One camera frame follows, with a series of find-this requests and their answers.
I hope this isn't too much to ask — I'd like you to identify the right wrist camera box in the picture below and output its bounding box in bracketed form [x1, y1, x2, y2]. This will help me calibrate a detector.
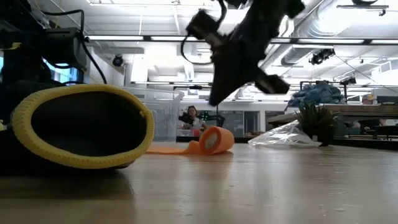
[185, 8, 225, 48]

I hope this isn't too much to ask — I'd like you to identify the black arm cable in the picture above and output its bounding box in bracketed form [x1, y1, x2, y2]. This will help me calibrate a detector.
[180, 0, 227, 66]
[42, 9, 108, 85]

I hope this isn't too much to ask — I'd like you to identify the person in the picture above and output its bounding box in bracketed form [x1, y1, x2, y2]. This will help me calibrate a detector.
[360, 93, 388, 127]
[178, 105, 208, 138]

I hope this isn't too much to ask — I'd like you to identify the black ceiling spotlight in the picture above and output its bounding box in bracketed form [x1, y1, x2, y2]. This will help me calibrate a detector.
[308, 47, 336, 66]

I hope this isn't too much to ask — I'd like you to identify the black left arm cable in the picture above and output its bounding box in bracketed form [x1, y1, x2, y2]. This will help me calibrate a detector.
[42, 9, 108, 85]

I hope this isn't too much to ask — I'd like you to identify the black aluminium frame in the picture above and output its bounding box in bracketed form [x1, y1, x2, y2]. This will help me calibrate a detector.
[83, 35, 398, 46]

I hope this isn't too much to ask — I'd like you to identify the clear plastic bag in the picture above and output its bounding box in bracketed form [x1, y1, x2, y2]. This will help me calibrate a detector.
[248, 120, 323, 148]

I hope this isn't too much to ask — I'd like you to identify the blue cloth pile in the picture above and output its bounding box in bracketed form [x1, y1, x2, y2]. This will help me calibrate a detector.
[287, 80, 347, 108]

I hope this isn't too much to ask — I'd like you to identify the grey printed glove yellow cuff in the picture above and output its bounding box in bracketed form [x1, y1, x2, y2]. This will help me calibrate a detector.
[11, 83, 155, 170]

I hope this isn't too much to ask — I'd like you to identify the wooden background table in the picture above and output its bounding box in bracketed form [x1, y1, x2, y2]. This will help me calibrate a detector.
[266, 103, 398, 126]

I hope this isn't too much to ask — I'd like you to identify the clear plastic bin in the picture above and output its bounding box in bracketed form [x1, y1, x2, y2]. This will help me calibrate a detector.
[120, 86, 185, 143]

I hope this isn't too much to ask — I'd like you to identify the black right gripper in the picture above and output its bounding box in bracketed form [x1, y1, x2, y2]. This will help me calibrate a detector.
[208, 0, 290, 107]

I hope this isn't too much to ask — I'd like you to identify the small green potted plant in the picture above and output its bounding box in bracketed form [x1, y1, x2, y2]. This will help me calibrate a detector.
[294, 101, 339, 147]

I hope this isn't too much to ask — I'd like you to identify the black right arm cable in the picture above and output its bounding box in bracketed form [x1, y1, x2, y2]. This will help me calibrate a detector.
[180, 0, 227, 66]

